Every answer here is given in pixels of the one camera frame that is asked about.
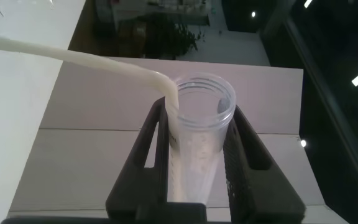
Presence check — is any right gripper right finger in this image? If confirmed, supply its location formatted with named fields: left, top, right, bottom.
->
left=222, top=105, right=306, bottom=224

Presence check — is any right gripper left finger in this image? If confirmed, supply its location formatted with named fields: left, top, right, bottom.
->
left=105, top=96, right=171, bottom=224

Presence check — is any test tube with white pigment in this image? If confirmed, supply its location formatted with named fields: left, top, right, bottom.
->
left=165, top=72, right=237, bottom=206

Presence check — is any dark green potted plant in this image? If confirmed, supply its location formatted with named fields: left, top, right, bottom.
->
left=143, top=14, right=205, bottom=60

